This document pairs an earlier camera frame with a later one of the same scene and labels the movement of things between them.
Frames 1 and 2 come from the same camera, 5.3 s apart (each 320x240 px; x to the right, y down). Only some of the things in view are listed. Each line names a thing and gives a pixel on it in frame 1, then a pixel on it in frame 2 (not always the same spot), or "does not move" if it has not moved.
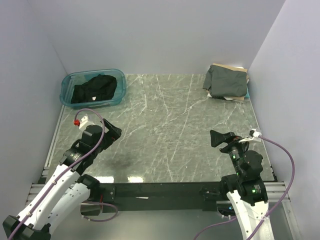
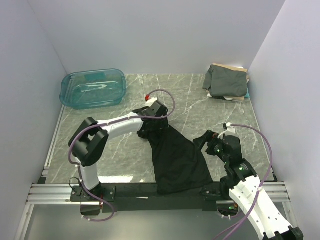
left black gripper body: (106, 141) -> (164, 115)
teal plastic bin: (70, 80) does not move
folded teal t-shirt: (247, 95) does not move
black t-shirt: (98, 87) -> (179, 163)
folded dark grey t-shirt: (224, 81) does not move
